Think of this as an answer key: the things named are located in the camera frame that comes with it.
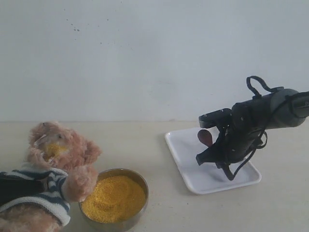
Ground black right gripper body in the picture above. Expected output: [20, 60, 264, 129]
[207, 125, 244, 169]

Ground dark wooden spoon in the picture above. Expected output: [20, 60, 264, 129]
[197, 129, 213, 147]

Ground tan teddy bear striped sweater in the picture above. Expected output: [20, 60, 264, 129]
[0, 121, 102, 232]

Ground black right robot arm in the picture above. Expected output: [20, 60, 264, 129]
[196, 89, 309, 181]

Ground white plastic tray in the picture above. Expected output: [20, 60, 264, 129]
[165, 128, 262, 195]

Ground yellow millet grains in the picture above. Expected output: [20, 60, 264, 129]
[81, 175, 146, 224]

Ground steel bowl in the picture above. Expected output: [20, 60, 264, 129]
[79, 168, 149, 232]

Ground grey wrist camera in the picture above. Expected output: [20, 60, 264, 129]
[198, 108, 232, 129]

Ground black cable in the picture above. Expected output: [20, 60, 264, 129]
[226, 75, 290, 181]

